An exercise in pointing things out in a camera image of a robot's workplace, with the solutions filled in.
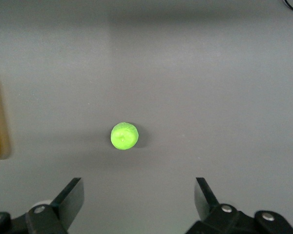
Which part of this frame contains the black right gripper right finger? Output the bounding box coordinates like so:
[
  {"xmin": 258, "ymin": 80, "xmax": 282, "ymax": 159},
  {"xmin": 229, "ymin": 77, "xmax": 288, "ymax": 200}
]
[{"xmin": 187, "ymin": 177, "xmax": 257, "ymax": 234}]

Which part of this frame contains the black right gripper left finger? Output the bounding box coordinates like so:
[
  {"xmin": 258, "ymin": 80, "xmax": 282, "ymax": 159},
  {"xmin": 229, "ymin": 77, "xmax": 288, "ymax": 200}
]
[{"xmin": 11, "ymin": 177, "xmax": 84, "ymax": 234}]

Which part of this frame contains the green apple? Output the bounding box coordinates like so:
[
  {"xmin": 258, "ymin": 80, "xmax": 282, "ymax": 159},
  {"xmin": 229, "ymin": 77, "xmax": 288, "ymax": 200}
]
[{"xmin": 110, "ymin": 121, "xmax": 139, "ymax": 150}]

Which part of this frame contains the dark grey table mat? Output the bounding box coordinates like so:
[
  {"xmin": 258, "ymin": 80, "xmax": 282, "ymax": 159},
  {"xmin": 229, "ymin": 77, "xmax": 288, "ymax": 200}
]
[{"xmin": 0, "ymin": 0, "xmax": 293, "ymax": 234}]

